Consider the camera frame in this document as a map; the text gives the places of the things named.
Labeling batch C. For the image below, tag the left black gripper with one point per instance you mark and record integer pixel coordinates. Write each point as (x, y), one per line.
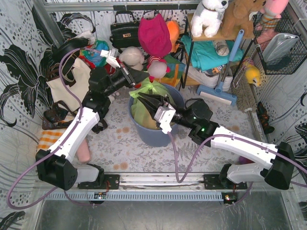
(128, 75)

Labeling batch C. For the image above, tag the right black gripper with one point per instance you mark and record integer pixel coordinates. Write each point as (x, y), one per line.
(166, 99)

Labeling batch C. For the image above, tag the green plastic trash bag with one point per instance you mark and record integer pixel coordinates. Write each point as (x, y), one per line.
(144, 109)

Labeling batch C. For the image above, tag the blue trash bin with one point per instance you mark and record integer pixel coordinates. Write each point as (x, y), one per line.
(155, 137)

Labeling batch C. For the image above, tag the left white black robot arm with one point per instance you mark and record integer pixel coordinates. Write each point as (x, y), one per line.
(54, 166)

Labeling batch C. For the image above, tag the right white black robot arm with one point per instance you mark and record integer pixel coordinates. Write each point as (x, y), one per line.
(273, 164)

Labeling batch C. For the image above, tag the magenta fabric bag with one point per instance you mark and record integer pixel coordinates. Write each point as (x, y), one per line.
(154, 36)

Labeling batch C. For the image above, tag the colorful printed bag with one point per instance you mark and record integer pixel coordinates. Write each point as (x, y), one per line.
(93, 59)

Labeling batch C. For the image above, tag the cream canvas tote bag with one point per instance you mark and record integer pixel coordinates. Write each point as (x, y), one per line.
(81, 73)

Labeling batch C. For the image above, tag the pink white plush pig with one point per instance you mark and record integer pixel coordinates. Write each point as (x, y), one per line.
(157, 68)

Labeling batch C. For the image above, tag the red cloth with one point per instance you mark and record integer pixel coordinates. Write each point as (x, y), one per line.
(109, 69)

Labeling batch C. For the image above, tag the black leather handbag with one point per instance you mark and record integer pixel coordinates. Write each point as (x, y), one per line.
(124, 35)

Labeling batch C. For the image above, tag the orange plush toy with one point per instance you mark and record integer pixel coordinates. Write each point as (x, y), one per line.
(173, 29)

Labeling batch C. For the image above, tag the teal folded cloth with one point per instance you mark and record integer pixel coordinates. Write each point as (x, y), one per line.
(204, 55)

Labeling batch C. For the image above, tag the white sneakers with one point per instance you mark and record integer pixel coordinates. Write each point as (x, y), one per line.
(210, 81)

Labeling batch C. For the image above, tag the pink round object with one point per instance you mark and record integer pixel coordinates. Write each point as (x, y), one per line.
(83, 152)

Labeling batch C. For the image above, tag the grey baseball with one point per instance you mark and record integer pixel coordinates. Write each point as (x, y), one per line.
(221, 47)

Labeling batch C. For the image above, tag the white plush dog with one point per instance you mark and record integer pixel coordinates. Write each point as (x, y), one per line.
(207, 17)

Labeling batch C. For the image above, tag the yellow plush duck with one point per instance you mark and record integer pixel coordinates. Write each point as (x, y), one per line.
(252, 74)

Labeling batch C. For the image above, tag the purple orange sock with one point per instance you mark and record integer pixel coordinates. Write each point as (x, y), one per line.
(243, 160)

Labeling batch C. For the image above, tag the orange white checkered cloth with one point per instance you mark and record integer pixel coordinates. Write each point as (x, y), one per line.
(48, 137)

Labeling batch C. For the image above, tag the brown teddy bear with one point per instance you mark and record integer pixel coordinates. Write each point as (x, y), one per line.
(238, 14)

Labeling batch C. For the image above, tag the black metal shelf rack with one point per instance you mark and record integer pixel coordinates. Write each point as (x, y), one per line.
(187, 30)

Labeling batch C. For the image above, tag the silver pouch in basket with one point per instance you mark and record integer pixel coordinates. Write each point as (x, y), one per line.
(279, 46)

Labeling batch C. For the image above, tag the pink plush toy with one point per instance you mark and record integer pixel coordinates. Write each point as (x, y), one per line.
(272, 10)

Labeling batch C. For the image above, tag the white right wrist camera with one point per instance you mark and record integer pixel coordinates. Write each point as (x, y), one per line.
(164, 116)

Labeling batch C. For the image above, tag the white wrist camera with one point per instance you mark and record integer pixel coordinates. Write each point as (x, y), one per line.
(164, 116)
(111, 57)

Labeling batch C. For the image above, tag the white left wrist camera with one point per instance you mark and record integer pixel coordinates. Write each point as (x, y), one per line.
(111, 57)

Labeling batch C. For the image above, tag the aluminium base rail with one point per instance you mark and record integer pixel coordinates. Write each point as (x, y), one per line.
(137, 186)

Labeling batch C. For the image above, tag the metal handled broom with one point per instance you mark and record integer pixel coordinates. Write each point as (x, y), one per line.
(246, 103)

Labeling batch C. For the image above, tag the black wire basket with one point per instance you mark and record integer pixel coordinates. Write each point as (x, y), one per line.
(264, 33)

